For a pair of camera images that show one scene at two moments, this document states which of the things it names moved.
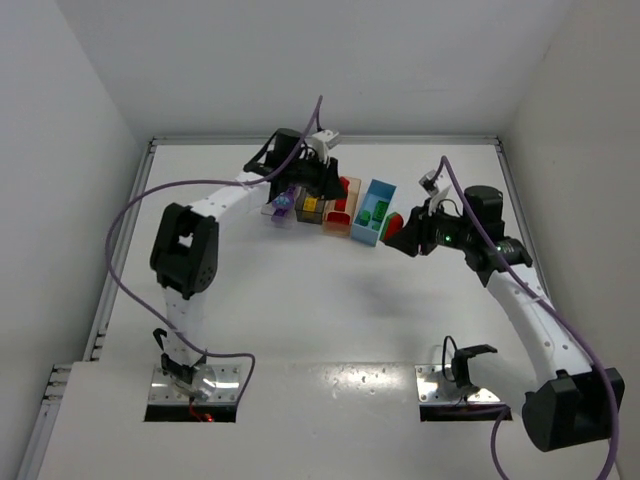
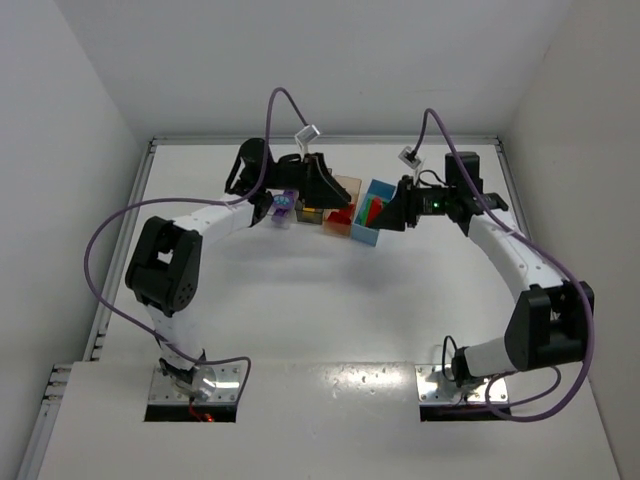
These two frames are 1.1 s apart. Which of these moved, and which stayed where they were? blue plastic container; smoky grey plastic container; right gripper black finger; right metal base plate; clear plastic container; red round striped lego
Moved: right gripper black finger; red round striped lego
Stayed: clear plastic container; right metal base plate; blue plastic container; smoky grey plastic container
